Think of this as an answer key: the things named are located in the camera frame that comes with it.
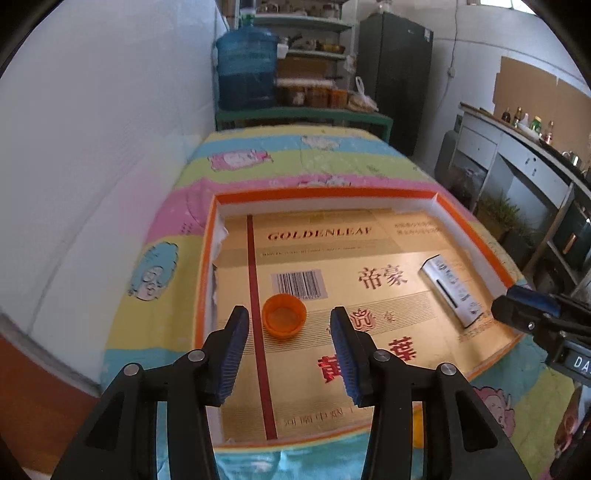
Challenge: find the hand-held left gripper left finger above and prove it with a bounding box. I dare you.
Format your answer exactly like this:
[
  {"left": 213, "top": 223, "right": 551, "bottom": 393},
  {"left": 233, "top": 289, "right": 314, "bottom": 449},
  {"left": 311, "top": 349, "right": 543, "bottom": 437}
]
[{"left": 50, "top": 305, "right": 250, "bottom": 480}]

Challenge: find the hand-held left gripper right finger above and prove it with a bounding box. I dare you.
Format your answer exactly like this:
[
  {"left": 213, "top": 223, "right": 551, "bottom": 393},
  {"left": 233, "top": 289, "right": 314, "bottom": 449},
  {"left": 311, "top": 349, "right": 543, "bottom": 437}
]
[{"left": 330, "top": 306, "right": 532, "bottom": 480}]

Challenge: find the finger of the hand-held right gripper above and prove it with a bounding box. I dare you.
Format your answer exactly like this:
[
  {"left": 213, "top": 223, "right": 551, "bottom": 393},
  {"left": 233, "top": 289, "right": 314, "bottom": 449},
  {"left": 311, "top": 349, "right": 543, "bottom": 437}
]
[
  {"left": 490, "top": 295, "right": 567, "bottom": 341},
  {"left": 505, "top": 284, "right": 591, "bottom": 325}
]

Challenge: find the orange bottle cap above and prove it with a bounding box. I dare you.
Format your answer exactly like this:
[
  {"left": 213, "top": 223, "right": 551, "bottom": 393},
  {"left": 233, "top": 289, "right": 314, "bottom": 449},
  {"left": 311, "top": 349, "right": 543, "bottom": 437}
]
[{"left": 261, "top": 294, "right": 308, "bottom": 341}]

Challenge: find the white rectangular box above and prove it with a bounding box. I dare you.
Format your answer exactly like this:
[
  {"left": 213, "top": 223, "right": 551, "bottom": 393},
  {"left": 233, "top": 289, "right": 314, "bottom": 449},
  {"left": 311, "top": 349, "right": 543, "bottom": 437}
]
[{"left": 418, "top": 254, "right": 490, "bottom": 329}]

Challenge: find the shallow orange-rimmed cardboard box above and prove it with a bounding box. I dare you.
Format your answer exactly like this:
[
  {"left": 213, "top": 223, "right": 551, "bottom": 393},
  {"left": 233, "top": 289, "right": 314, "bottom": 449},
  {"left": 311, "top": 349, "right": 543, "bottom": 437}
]
[{"left": 193, "top": 187, "right": 528, "bottom": 450}]

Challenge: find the dark green appliance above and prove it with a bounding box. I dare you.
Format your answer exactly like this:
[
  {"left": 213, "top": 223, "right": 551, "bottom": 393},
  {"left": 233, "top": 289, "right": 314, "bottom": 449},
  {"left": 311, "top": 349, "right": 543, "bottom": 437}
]
[{"left": 551, "top": 203, "right": 591, "bottom": 260}]

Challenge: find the grey counter cabinet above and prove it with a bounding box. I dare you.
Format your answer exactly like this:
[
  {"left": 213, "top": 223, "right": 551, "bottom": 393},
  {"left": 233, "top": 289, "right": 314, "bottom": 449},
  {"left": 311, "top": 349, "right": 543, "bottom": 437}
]
[{"left": 455, "top": 102, "right": 591, "bottom": 296}]

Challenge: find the printed cartoon blanket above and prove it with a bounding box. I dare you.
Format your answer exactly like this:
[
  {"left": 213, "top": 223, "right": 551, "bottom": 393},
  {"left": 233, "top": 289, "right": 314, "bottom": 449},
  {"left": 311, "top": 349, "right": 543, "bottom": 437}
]
[{"left": 99, "top": 124, "right": 585, "bottom": 480}]

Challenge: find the green bench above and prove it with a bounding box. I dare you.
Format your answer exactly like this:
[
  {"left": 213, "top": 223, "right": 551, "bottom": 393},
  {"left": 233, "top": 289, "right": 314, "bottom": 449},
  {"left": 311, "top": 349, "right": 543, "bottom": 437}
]
[{"left": 215, "top": 107, "right": 394, "bottom": 145}]

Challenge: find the plastic bag of food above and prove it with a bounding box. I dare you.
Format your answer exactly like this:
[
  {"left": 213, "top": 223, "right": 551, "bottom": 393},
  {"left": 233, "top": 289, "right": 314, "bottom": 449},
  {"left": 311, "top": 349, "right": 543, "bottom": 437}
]
[{"left": 347, "top": 76, "right": 379, "bottom": 113}]

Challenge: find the dark refrigerator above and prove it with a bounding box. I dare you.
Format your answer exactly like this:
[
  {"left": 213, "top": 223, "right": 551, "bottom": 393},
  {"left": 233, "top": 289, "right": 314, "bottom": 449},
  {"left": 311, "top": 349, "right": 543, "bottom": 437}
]
[{"left": 358, "top": 12, "right": 434, "bottom": 158}]

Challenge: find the blue water jug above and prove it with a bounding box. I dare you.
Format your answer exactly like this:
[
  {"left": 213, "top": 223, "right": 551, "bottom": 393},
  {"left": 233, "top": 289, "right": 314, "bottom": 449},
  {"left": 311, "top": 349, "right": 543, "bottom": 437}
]
[{"left": 215, "top": 0, "right": 279, "bottom": 112}]

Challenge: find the window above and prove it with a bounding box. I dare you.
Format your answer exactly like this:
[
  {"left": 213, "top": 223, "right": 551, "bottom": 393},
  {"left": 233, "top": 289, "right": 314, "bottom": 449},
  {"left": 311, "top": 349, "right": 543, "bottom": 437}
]
[{"left": 480, "top": 0, "right": 532, "bottom": 12}]

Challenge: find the brown cardboard box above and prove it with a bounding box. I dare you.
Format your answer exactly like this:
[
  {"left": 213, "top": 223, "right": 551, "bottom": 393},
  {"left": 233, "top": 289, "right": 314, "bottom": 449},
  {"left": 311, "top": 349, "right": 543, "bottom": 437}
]
[{"left": 278, "top": 56, "right": 331, "bottom": 80}]

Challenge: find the metal shelf rack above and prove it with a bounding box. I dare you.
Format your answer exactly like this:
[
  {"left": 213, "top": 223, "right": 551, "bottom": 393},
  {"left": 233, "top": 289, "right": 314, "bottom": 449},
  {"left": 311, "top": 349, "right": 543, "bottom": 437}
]
[{"left": 233, "top": 0, "right": 358, "bottom": 112}]

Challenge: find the row of glass jars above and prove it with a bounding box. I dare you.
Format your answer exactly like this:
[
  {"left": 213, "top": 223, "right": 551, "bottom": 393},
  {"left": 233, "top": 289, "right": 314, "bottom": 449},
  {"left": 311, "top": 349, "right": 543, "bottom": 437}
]
[{"left": 256, "top": 0, "right": 345, "bottom": 16}]

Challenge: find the cardboard wall sheet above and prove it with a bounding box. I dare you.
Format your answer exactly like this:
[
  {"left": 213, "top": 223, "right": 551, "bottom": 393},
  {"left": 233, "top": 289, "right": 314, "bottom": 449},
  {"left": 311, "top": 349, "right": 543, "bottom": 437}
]
[{"left": 493, "top": 56, "right": 591, "bottom": 125}]

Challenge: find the wall power cable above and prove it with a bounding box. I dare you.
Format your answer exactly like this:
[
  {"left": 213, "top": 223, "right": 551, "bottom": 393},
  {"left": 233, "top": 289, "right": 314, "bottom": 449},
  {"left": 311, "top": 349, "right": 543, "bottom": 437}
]
[{"left": 448, "top": 0, "right": 461, "bottom": 77}]

